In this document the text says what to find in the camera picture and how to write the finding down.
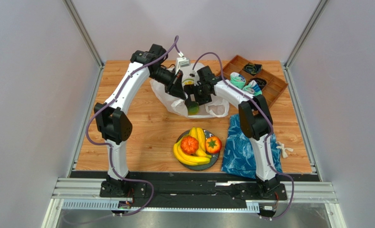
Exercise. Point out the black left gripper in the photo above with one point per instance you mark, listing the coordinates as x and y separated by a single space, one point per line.
176 89

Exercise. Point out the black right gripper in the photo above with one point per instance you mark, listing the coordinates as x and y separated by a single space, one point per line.
193 96

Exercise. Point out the green fake fruit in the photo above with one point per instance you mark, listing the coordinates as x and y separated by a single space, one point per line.
193 109

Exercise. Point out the white plastic bag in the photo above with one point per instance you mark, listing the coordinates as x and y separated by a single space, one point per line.
218 107

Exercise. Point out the orange fake bell pepper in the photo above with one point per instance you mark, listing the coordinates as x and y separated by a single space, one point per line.
189 145

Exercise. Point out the yellow fake banana bunch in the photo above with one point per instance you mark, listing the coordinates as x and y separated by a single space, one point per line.
191 160

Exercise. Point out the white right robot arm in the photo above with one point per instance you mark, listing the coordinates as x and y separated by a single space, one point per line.
255 120

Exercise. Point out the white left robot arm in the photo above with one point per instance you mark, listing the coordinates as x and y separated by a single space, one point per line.
111 116

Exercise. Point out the blue patterned cloth bag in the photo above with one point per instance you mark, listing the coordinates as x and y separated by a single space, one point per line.
238 158

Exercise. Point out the teal white sock upper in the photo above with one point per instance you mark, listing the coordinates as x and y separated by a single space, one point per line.
237 80

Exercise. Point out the teal white sock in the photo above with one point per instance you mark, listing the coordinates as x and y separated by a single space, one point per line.
237 80
252 88

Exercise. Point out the teal white sock lower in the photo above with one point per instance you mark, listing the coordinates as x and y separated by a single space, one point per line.
252 88

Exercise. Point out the dark rolled sock upper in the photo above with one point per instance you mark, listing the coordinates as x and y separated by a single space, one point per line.
252 69

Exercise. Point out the dark blue ceramic plate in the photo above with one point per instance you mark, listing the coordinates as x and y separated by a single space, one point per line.
214 157

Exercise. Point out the black rolled sock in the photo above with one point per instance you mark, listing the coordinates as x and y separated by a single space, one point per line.
260 82

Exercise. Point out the brown compartment tray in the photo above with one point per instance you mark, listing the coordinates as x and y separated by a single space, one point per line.
275 90

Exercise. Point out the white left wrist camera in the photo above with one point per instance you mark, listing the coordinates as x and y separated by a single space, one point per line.
181 62

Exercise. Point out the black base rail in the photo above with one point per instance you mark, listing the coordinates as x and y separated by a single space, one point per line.
201 190

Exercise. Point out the aluminium frame base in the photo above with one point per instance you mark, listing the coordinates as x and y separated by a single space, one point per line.
82 193

